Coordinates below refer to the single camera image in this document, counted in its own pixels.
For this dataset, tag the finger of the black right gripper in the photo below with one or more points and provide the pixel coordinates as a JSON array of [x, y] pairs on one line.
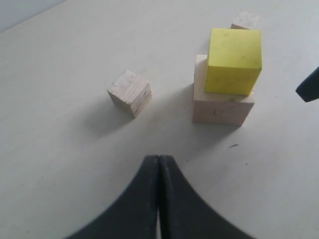
[[308, 89]]

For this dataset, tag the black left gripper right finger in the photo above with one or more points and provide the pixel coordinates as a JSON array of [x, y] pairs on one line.
[[183, 214]]

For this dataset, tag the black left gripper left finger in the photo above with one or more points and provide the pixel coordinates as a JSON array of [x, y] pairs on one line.
[[134, 214]]

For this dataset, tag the yellow cube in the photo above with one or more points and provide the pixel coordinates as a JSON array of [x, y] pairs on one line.
[[234, 61]]

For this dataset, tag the large pale wooden cube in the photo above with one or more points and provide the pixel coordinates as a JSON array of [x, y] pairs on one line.
[[213, 108]]

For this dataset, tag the medium plywood cube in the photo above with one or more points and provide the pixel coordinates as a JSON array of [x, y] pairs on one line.
[[131, 93]]

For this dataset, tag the small light wooden cube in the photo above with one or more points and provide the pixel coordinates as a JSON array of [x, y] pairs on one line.
[[245, 20]]

